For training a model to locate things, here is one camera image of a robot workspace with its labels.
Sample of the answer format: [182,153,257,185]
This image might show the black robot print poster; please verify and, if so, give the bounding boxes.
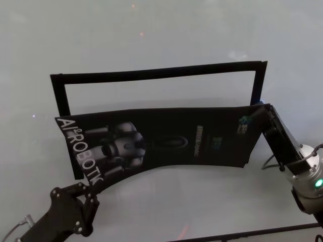
[53,102,273,196]

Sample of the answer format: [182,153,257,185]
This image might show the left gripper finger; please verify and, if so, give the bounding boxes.
[83,190,100,220]
[61,181,90,196]

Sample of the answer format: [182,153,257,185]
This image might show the grey right gripper cable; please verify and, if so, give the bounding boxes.
[261,143,323,172]

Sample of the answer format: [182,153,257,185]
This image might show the grey left gripper cable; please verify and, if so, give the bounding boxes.
[0,213,35,242]

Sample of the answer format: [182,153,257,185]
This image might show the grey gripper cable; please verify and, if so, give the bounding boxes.
[261,143,323,172]
[0,213,35,242]

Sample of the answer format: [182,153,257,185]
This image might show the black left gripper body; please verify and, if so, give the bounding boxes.
[19,187,88,242]

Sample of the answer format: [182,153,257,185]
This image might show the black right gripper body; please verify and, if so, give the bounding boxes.
[262,103,304,173]

